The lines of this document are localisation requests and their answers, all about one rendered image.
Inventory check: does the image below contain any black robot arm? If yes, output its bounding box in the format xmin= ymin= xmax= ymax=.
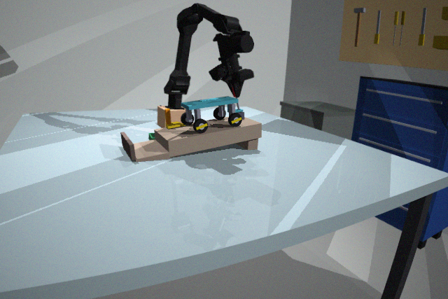
xmin=164 ymin=3 xmax=254 ymax=109

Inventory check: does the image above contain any tan wooden ramp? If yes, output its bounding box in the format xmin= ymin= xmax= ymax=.
xmin=120 ymin=112 xmax=262 ymax=162

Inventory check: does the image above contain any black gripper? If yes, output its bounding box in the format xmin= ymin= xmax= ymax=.
xmin=218 ymin=53 xmax=255 ymax=97

